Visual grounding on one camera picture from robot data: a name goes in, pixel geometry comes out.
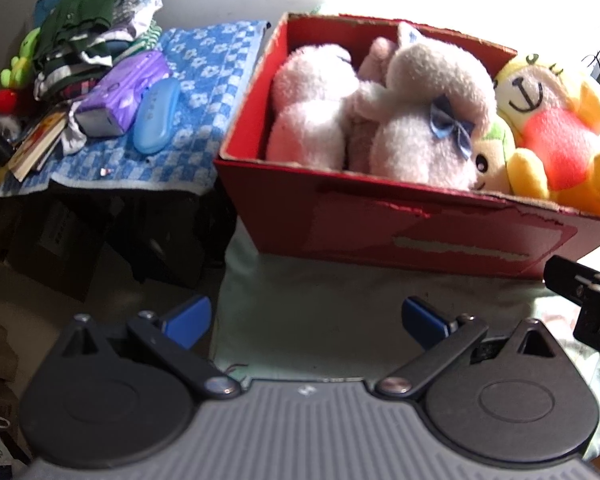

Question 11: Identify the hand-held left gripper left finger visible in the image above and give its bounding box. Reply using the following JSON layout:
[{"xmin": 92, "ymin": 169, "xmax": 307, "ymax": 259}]
[{"xmin": 54, "ymin": 295, "xmax": 241, "ymax": 399}]

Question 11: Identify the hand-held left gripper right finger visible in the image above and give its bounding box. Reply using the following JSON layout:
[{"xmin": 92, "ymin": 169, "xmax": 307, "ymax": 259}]
[{"xmin": 377, "ymin": 296, "xmax": 564, "ymax": 399}]

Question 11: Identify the red cardboard box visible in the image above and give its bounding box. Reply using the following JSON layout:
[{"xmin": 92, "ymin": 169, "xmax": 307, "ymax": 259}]
[{"xmin": 213, "ymin": 12, "xmax": 600, "ymax": 281}]

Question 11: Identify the yellow plush toy pink shirt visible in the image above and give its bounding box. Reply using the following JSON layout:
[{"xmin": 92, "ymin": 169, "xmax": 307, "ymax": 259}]
[{"xmin": 493, "ymin": 52, "xmax": 600, "ymax": 217}]

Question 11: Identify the pink teddy bear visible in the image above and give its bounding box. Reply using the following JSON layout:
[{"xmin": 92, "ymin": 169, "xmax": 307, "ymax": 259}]
[{"xmin": 347, "ymin": 37, "xmax": 401, "ymax": 174}]

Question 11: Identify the white plush bunny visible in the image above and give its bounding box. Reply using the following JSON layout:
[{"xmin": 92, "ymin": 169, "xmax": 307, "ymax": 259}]
[{"xmin": 265, "ymin": 20, "xmax": 499, "ymax": 192}]

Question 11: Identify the blue plastic glasses case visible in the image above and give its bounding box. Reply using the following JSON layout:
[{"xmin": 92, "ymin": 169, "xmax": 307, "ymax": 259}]
[{"xmin": 132, "ymin": 77, "xmax": 182, "ymax": 156}]

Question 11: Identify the blue floral towel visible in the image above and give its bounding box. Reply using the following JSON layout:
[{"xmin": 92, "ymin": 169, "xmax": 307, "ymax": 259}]
[{"xmin": 0, "ymin": 19, "xmax": 271, "ymax": 199}]

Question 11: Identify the stack of books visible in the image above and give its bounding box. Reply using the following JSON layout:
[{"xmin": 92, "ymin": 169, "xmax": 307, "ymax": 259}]
[{"xmin": 10, "ymin": 109, "xmax": 71, "ymax": 184}]

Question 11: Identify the purple tissue pack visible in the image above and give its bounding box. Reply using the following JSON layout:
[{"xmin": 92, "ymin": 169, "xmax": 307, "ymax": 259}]
[{"xmin": 73, "ymin": 49, "xmax": 171, "ymax": 139}]

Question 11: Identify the neon green plush toy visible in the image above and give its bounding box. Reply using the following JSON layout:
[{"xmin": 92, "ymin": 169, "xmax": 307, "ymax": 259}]
[{"xmin": 0, "ymin": 27, "xmax": 41, "ymax": 89}]

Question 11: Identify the white patterned cloth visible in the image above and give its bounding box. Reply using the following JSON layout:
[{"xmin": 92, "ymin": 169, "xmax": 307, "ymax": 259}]
[{"xmin": 114, "ymin": 0, "xmax": 164, "ymax": 37}]

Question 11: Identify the dark green garment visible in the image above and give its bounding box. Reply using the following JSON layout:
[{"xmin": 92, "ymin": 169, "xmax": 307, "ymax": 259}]
[{"xmin": 34, "ymin": 0, "xmax": 139, "ymax": 62}]

